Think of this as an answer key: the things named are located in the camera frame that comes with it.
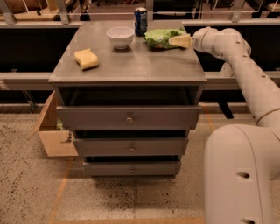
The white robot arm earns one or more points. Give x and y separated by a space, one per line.
240 159

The white bowl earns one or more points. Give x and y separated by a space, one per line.
120 37

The blue soda can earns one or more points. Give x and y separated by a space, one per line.
141 21

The top grey drawer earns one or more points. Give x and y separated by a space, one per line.
129 118

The bottom grey drawer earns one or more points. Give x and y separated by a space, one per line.
161 168

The grey drawer cabinet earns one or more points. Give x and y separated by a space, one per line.
135 76

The cardboard box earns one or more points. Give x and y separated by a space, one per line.
57 142

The yellow sponge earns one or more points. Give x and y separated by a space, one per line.
86 59

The grey drawer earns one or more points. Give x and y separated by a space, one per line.
161 168
129 118
87 147

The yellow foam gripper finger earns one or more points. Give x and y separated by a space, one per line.
184 41

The clear sanitizer bottle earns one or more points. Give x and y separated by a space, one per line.
226 70

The green rice chip bag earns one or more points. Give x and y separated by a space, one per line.
159 38

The middle grey drawer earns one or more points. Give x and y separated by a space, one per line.
87 147

